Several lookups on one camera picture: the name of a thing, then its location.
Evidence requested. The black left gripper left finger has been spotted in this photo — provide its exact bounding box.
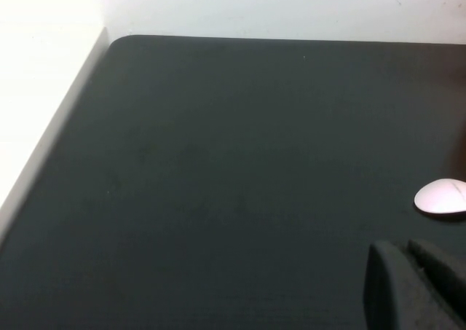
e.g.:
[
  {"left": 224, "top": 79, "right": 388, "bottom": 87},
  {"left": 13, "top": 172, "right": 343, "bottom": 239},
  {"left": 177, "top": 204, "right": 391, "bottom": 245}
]
[{"left": 363, "top": 240, "right": 453, "bottom": 330}]

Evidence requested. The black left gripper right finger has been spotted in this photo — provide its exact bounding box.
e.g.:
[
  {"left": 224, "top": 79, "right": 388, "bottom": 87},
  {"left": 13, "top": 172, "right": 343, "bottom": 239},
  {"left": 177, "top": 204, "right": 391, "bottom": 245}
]
[{"left": 406, "top": 237, "right": 466, "bottom": 330}]

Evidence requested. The pink plastic spoon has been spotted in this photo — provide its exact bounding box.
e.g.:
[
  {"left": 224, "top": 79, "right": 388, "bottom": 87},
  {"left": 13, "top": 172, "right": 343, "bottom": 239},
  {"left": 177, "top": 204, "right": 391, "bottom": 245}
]
[{"left": 414, "top": 178, "right": 466, "bottom": 215}]

